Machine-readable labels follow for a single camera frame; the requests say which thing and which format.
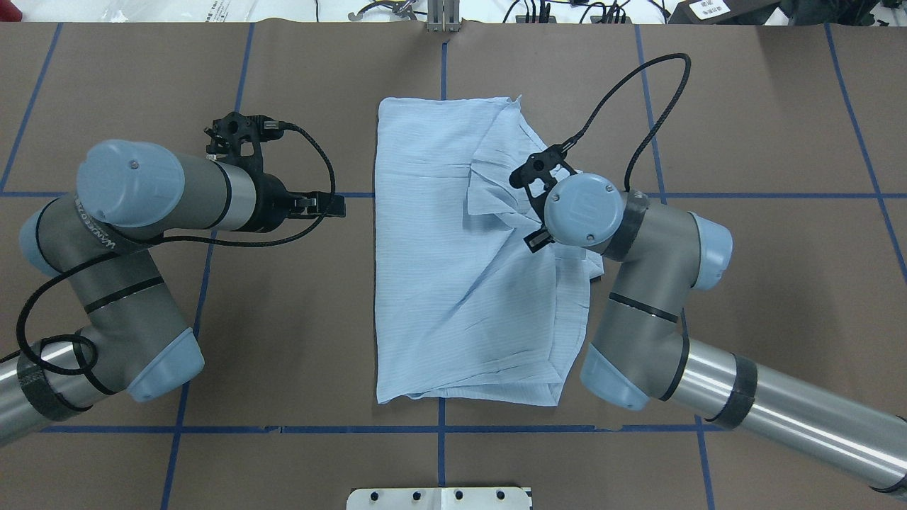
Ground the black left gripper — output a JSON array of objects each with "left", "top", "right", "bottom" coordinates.
[{"left": 252, "top": 174, "right": 347, "bottom": 233}]

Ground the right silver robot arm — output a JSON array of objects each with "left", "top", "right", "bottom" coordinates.
[{"left": 487, "top": 175, "right": 905, "bottom": 509}]

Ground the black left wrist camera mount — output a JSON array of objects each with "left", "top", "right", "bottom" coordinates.
[{"left": 204, "top": 112, "right": 284, "bottom": 174}]

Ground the white camera mast base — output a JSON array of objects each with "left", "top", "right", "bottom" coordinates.
[{"left": 346, "top": 487, "right": 534, "bottom": 509}]

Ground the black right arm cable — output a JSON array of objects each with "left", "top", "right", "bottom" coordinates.
[{"left": 563, "top": 53, "right": 692, "bottom": 192}]

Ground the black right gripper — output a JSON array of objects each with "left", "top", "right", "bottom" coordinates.
[{"left": 524, "top": 225, "right": 555, "bottom": 253}]

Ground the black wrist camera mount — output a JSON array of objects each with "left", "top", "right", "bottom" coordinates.
[
  {"left": 204, "top": 112, "right": 284, "bottom": 174},
  {"left": 508, "top": 137, "right": 579, "bottom": 220}
]

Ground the aluminium frame post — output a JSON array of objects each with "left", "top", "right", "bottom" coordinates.
[{"left": 427, "top": 0, "right": 462, "bottom": 33}]

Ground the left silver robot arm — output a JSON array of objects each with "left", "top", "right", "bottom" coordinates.
[{"left": 2, "top": 140, "right": 343, "bottom": 446}]

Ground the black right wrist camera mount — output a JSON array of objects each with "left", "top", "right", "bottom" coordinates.
[{"left": 508, "top": 137, "right": 579, "bottom": 220}]

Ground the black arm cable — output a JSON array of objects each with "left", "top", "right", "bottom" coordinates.
[
  {"left": 563, "top": 53, "right": 692, "bottom": 192},
  {"left": 16, "top": 120, "right": 337, "bottom": 397}
]

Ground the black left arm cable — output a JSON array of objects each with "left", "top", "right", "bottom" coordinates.
[{"left": 16, "top": 120, "right": 337, "bottom": 397}]

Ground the light blue button-up shirt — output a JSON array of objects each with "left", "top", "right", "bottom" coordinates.
[{"left": 373, "top": 96, "right": 604, "bottom": 407}]

